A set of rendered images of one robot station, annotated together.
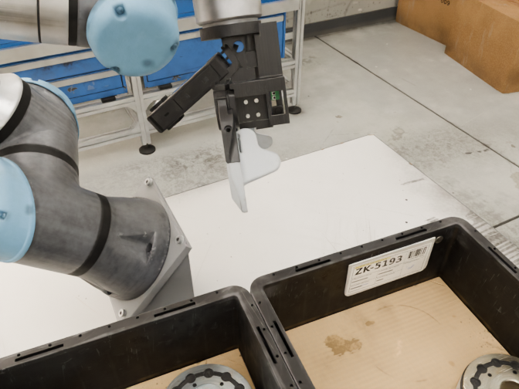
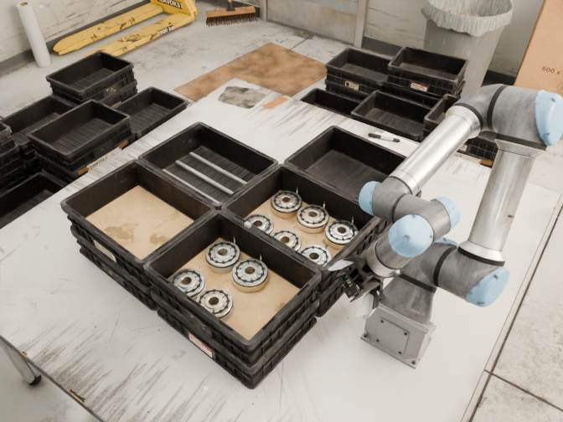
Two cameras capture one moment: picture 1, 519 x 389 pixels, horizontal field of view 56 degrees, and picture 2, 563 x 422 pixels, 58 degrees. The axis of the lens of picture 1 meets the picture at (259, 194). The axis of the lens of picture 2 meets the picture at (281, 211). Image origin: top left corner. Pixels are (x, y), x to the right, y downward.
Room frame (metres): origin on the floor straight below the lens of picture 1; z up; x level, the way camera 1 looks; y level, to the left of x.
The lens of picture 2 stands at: (1.10, -0.50, 1.99)
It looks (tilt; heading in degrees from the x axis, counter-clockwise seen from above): 43 degrees down; 152
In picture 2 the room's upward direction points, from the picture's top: straight up
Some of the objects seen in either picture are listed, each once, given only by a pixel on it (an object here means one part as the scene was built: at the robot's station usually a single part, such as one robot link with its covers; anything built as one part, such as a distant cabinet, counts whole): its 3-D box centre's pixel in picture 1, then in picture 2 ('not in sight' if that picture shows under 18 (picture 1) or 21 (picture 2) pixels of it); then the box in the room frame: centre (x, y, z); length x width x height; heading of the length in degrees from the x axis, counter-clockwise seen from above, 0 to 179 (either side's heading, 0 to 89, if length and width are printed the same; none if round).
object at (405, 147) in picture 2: not in sight; (400, 154); (-0.19, 0.75, 0.70); 0.33 x 0.23 x 0.01; 27
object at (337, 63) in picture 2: not in sight; (361, 88); (-1.28, 1.34, 0.31); 0.40 x 0.30 x 0.34; 27
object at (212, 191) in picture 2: not in sight; (209, 173); (-0.25, -0.07, 0.87); 0.40 x 0.30 x 0.11; 22
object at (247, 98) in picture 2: not in sight; (240, 95); (-0.94, 0.35, 0.71); 0.22 x 0.19 x 0.01; 27
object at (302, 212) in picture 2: not in sight; (312, 215); (0.09, 0.14, 0.86); 0.10 x 0.10 x 0.01
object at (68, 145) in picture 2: not in sight; (90, 162); (-1.23, -0.38, 0.37); 0.40 x 0.30 x 0.45; 117
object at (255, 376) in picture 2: not in sight; (235, 306); (0.23, -0.20, 0.76); 0.40 x 0.30 x 0.12; 22
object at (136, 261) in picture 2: not in sight; (137, 208); (-0.14, -0.35, 0.92); 0.40 x 0.30 x 0.02; 22
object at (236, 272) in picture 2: not in sight; (250, 271); (0.21, -0.14, 0.86); 0.10 x 0.10 x 0.01
